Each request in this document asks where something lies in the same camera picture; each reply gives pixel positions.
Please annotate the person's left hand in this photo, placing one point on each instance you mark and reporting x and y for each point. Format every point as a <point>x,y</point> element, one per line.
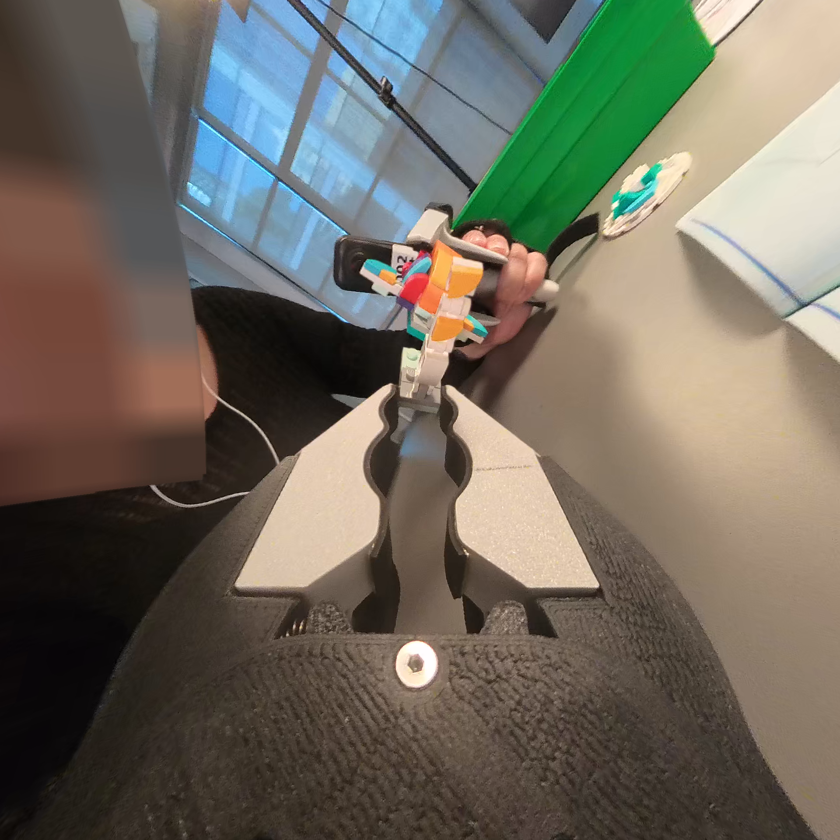
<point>522,275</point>

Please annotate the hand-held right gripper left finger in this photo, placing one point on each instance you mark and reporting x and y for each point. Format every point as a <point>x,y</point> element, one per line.
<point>315,518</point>

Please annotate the black tripod pole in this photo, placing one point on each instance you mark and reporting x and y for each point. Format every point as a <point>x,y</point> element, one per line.
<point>388,92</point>

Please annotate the person's left forearm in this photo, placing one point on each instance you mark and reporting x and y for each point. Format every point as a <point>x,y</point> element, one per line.
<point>295,341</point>

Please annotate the round white lego plate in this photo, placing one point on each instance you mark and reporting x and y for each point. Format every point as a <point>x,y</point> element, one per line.
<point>646,190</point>

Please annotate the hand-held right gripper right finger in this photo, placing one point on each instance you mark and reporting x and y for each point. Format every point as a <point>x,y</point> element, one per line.
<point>525,525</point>

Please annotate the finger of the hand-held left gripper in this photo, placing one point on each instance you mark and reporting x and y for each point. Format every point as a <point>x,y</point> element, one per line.
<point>430,223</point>
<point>484,330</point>

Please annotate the open instruction booklet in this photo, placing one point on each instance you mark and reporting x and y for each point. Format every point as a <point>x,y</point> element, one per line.
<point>774,216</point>

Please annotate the large window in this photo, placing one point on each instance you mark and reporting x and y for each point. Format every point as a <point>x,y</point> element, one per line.
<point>262,98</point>

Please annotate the green plastic crate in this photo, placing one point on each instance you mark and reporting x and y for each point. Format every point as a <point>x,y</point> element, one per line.
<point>590,124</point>

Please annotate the multicolour lego model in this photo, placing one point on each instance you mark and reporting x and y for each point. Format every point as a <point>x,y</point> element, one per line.
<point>436,289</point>

